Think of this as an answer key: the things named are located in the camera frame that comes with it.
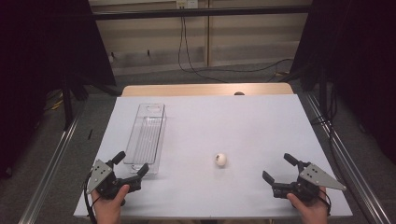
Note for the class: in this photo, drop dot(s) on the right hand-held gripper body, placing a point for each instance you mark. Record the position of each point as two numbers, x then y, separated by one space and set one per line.
308 182

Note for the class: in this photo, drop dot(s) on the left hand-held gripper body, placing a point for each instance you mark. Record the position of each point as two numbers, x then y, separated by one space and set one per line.
104 182

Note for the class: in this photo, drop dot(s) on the clear plastic storage box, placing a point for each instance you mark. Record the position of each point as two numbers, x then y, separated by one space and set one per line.
146 137

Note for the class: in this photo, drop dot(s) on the white egg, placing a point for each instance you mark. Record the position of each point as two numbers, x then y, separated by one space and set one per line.
220 159

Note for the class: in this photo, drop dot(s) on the person's left hand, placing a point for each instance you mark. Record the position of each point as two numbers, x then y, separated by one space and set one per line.
109 210

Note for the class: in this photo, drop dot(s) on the person's right hand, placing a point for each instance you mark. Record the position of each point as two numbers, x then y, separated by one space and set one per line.
313 211

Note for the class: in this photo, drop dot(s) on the small black floor item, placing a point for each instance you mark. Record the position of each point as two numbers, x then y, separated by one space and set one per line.
90 134

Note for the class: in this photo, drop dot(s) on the black stand leg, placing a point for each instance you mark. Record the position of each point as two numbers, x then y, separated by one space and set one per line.
67 105

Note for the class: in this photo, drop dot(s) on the dark round table grommet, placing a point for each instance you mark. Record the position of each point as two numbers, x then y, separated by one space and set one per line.
239 93

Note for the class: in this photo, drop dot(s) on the light wooden table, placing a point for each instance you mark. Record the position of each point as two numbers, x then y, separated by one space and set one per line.
186 89

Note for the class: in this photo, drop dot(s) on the black curtain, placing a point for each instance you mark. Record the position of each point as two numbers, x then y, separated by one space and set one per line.
358 62
40 62

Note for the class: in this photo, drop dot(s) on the black horizontal metal bar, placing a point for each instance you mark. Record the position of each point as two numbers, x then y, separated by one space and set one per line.
202 12

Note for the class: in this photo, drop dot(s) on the silver metal floor rail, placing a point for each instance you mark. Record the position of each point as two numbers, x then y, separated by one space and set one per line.
351 161
49 174

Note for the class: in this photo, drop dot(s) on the white wall socket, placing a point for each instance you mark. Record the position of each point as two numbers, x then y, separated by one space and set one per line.
186 3

